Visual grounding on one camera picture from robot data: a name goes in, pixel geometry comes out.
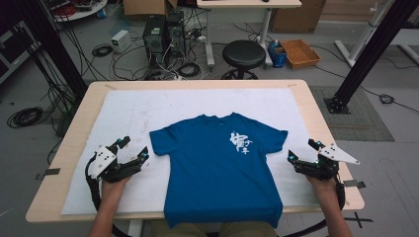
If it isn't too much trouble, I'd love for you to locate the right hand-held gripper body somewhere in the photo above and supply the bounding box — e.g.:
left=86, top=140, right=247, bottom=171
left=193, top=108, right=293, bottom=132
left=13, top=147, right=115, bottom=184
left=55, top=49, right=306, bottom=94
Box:
left=294, top=142, right=361, bottom=182

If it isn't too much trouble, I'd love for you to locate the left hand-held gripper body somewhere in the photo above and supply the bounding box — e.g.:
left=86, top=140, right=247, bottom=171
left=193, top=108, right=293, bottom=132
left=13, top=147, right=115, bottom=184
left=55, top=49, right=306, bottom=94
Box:
left=86, top=144, right=143, bottom=184

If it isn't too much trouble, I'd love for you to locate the blue t-shirt with white print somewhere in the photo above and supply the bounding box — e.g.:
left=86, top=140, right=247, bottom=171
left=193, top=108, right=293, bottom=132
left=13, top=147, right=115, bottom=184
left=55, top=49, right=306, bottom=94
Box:
left=148, top=112, right=290, bottom=230

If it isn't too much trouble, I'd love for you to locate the person's right hand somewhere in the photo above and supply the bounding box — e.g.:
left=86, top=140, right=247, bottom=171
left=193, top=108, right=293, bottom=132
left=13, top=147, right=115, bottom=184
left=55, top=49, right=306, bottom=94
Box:
left=305, top=175, right=340, bottom=202

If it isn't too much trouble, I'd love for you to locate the person's left hand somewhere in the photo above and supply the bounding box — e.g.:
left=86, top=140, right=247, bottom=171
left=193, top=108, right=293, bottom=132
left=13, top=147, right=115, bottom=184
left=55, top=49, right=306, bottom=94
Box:
left=100, top=175, right=133, bottom=205

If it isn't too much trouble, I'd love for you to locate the white table mat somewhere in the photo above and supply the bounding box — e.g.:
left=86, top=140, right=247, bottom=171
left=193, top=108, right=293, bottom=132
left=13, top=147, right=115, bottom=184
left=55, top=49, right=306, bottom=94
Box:
left=60, top=87, right=330, bottom=215

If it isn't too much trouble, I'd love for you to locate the black tape strip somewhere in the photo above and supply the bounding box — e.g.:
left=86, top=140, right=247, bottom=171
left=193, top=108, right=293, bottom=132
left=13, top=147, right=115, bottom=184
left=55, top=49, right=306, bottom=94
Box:
left=343, top=179, right=367, bottom=190
left=35, top=167, right=61, bottom=182

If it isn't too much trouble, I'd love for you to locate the grey floor mat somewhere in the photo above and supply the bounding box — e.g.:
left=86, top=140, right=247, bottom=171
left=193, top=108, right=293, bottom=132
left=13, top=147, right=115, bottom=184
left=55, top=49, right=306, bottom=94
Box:
left=309, top=85, right=395, bottom=143

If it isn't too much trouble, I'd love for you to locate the orange tray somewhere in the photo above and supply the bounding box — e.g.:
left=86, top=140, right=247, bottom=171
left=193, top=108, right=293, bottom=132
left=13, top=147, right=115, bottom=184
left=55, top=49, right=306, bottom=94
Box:
left=280, top=39, right=322, bottom=70

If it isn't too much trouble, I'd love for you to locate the blue box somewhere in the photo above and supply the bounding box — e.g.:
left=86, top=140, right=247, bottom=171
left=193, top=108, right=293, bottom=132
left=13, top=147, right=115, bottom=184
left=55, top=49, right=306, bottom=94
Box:
left=267, top=39, right=288, bottom=69

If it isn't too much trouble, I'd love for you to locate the white power supply box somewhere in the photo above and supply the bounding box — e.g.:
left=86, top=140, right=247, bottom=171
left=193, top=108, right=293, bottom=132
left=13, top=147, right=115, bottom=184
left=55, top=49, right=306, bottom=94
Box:
left=110, top=29, right=132, bottom=54

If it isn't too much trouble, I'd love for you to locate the black computer tower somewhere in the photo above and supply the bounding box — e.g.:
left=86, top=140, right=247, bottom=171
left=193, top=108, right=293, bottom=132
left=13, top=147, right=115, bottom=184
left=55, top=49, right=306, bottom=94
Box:
left=165, top=11, right=188, bottom=61
left=142, top=14, right=168, bottom=73

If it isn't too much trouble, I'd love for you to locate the black round stool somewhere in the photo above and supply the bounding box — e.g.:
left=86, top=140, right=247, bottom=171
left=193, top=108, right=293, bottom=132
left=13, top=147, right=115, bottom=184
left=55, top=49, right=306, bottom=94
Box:
left=220, top=39, right=267, bottom=81

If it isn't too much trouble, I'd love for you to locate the white metal stand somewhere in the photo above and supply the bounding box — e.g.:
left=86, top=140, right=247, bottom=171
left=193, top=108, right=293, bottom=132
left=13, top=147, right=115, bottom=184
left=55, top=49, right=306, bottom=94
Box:
left=334, top=0, right=396, bottom=69

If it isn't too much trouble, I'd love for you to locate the large brown cardboard box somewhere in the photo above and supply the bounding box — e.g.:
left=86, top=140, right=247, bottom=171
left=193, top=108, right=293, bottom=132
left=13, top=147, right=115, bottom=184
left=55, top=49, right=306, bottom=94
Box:
left=270, top=0, right=327, bottom=35

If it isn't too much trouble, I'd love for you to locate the round white table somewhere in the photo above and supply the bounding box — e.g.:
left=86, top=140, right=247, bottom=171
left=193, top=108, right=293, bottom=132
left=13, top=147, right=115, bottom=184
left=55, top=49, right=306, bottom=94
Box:
left=42, top=0, right=109, bottom=24

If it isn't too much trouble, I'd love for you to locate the grey metal rack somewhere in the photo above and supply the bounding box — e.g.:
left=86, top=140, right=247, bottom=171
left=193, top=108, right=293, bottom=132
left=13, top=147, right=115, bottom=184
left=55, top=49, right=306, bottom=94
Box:
left=0, top=20, right=42, bottom=85

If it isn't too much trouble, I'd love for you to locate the white desk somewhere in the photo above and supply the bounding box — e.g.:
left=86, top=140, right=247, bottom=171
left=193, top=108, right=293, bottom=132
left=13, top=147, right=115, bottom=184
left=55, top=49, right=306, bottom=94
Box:
left=196, top=0, right=302, bottom=69

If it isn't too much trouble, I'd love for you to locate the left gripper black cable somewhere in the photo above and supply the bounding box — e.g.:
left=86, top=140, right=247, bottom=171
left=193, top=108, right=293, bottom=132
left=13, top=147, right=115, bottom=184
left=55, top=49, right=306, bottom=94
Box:
left=84, top=156, right=132, bottom=237

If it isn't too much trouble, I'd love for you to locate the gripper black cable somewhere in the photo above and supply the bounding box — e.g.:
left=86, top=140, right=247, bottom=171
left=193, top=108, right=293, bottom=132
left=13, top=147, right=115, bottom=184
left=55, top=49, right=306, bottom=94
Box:
left=84, top=156, right=132, bottom=237
left=282, top=181, right=347, bottom=237

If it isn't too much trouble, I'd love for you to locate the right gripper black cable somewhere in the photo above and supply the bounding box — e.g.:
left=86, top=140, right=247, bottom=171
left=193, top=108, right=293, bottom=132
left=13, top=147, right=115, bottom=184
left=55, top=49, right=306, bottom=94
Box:
left=282, top=181, right=347, bottom=237

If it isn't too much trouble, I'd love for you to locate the small black cable coil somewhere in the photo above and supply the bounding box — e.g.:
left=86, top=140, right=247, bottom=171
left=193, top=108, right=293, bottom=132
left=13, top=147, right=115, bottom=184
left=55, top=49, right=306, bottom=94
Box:
left=378, top=93, right=396, bottom=106

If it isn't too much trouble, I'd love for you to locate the large black cable coil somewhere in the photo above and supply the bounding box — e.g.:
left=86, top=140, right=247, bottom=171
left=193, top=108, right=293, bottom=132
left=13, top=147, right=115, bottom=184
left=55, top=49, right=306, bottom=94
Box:
left=6, top=107, right=44, bottom=129

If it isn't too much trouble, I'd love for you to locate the black frame post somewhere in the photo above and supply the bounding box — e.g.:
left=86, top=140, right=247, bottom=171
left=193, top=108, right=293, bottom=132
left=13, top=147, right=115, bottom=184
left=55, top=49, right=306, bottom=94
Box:
left=324, top=0, right=419, bottom=115
left=19, top=0, right=89, bottom=100

